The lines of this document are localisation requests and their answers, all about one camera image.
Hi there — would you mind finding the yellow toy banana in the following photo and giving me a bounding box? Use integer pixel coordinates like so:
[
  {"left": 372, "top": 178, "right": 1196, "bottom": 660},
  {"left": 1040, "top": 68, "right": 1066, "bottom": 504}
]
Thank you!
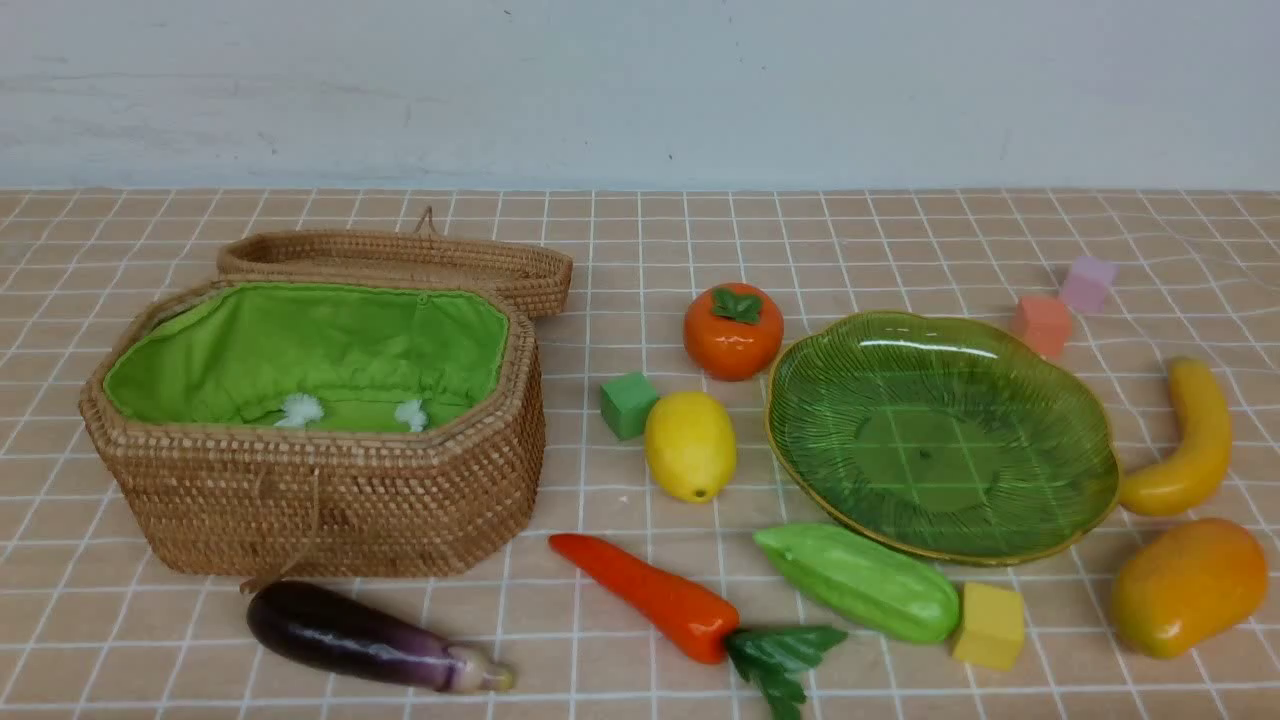
[{"left": 1117, "top": 356, "right": 1233, "bottom": 518}]

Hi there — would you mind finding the yellow foam cube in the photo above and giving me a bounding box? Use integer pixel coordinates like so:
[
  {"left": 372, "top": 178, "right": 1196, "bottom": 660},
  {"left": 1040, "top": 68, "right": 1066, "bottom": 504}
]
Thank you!
[{"left": 952, "top": 582, "right": 1025, "bottom": 671}]

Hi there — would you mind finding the woven wicker basket lid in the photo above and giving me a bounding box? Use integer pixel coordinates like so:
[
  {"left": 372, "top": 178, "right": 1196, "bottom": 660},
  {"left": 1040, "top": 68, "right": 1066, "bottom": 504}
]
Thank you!
[{"left": 216, "top": 211, "right": 573, "bottom": 318}]

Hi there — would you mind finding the orange foam cube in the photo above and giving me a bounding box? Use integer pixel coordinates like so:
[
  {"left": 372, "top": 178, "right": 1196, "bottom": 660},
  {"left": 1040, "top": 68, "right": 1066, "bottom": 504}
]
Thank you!
[{"left": 1010, "top": 295, "right": 1074, "bottom": 360}]

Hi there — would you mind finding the orange toy carrot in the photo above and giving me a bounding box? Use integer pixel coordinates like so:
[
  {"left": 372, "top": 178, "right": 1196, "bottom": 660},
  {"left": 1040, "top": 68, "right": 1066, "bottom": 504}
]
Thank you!
[{"left": 547, "top": 533, "right": 849, "bottom": 719}]

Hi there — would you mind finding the green glass leaf plate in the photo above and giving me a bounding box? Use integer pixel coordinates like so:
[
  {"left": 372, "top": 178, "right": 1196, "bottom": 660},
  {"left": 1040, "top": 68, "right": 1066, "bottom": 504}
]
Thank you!
[{"left": 764, "top": 311, "right": 1123, "bottom": 566}]

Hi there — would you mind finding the yellow toy lemon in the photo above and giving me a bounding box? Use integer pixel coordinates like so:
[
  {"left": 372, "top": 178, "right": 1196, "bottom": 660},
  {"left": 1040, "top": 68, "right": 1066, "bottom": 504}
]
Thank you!
[{"left": 644, "top": 391, "right": 737, "bottom": 503}]

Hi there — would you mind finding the woven wicker basket green lining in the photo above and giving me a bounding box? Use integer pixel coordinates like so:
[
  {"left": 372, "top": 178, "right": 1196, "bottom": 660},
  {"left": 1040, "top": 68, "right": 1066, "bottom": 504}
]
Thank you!
[{"left": 79, "top": 274, "right": 547, "bottom": 591}]

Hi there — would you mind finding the orange yellow toy mango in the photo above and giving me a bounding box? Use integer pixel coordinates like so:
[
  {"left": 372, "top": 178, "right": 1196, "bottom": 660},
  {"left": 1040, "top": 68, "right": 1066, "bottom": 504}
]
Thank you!
[{"left": 1108, "top": 518, "right": 1268, "bottom": 659}]

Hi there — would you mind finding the purple toy eggplant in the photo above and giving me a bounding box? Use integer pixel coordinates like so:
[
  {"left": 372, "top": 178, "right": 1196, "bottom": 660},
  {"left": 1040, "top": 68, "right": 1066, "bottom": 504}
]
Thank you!
[{"left": 246, "top": 580, "right": 516, "bottom": 694}]

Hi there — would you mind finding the green foam cube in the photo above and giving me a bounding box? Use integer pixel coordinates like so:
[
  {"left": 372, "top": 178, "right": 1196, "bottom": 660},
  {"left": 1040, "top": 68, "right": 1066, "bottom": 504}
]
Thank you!
[{"left": 599, "top": 372, "right": 660, "bottom": 441}]

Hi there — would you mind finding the pink foam cube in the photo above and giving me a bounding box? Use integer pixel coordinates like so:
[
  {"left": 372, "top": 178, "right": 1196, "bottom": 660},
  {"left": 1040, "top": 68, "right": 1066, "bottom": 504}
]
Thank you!
[{"left": 1059, "top": 255, "right": 1117, "bottom": 313}]

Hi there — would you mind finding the orange toy persimmon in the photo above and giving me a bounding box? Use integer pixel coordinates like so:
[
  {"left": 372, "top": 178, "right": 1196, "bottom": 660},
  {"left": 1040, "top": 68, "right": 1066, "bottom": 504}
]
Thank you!
[{"left": 684, "top": 282, "right": 785, "bottom": 382}]

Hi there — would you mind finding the green toy cucumber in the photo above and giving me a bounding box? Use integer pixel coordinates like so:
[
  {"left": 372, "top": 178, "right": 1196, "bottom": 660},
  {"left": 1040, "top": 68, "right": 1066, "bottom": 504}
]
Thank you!
[{"left": 753, "top": 523, "right": 961, "bottom": 644}]

